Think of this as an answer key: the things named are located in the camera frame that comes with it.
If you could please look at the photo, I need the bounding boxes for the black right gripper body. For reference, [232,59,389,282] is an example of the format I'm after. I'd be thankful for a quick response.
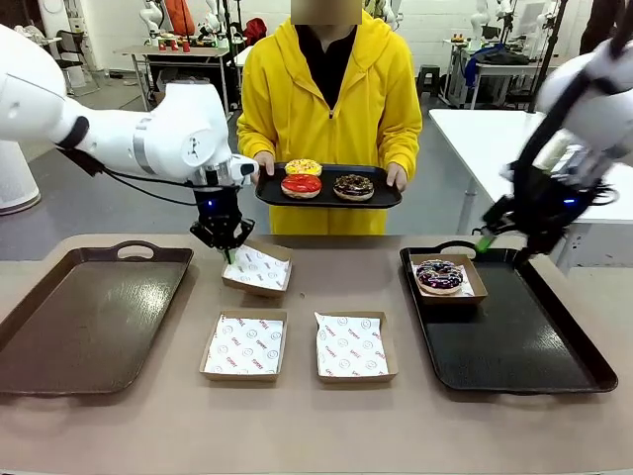
[511,165,619,259]

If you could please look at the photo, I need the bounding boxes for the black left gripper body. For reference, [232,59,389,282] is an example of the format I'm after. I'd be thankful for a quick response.
[191,184,244,235]

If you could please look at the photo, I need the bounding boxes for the black serving tray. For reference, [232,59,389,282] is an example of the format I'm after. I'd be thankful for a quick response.
[254,161,404,210]

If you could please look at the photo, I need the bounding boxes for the kraft paper food box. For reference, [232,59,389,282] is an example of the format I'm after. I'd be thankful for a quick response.
[314,310,400,385]
[221,240,294,300]
[199,310,289,383]
[409,253,490,306]

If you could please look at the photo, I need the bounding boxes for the purple glazed donut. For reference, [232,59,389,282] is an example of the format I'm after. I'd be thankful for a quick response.
[414,259,465,297]

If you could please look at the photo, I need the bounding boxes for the yellow frosted donut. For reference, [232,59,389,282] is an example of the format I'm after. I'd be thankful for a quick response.
[284,157,323,178]

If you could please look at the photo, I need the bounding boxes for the chocolate sprinkled donut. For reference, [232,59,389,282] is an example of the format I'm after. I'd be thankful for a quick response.
[332,173,375,202]

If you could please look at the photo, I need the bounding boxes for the person's left forearm yellow sleeve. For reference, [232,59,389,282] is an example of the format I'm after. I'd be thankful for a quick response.
[379,116,424,172]

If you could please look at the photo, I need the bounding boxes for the person's right forearm yellow sleeve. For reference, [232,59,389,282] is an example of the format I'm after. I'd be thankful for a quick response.
[235,111,274,160]

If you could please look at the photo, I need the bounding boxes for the large black plastic tray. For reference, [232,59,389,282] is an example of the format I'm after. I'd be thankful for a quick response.
[399,240,619,395]

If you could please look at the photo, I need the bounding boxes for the large brown plastic tray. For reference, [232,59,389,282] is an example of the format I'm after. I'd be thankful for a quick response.
[0,240,194,396]

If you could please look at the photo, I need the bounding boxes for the person's right hand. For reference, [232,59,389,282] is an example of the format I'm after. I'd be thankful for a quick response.
[251,152,276,187]

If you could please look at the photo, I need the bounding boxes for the person's left hand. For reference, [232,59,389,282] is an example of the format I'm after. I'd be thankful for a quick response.
[385,162,409,194]

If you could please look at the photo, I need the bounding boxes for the large white table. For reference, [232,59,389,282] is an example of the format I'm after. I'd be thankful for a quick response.
[428,108,633,225]

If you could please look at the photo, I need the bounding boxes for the red frosted donut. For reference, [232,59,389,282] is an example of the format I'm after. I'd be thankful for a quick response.
[280,173,323,200]

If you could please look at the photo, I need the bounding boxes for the person in yellow hoodie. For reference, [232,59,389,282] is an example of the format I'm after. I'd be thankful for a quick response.
[235,9,424,237]

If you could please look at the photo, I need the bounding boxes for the grey-top workshop table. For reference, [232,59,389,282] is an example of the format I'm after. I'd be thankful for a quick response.
[469,54,592,111]

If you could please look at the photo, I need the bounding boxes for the dark grey plastic stool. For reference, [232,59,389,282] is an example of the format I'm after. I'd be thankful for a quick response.
[417,63,441,98]

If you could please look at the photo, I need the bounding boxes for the black clothing pile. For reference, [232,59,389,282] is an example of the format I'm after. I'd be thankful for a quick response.
[473,45,531,66]

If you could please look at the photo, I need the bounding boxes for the black slanted stand pole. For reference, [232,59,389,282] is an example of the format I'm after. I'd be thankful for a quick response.
[526,0,570,115]

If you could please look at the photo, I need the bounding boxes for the wooden-top metal desk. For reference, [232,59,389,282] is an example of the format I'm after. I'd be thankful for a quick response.
[114,45,234,116]

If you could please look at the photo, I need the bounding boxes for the red bag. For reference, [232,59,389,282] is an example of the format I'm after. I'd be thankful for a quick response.
[243,17,268,47]

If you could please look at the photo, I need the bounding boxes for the black office chair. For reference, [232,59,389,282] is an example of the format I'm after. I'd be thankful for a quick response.
[53,29,100,98]

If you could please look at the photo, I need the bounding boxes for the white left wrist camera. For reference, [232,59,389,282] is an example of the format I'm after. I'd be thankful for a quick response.
[227,154,261,188]

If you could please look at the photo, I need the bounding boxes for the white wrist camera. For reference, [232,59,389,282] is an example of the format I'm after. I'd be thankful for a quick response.
[558,147,602,187]
[227,154,261,188]

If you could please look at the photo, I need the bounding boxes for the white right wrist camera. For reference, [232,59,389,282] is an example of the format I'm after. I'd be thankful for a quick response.
[558,147,602,187]

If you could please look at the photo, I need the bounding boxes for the black right arm cable sleeve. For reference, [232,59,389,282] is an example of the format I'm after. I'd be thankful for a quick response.
[513,43,625,209]

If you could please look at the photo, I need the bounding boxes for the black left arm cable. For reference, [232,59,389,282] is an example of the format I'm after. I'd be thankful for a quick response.
[57,142,200,207]

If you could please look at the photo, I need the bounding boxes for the white cylindrical pedestal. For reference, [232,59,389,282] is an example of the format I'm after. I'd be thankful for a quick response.
[0,141,42,217]

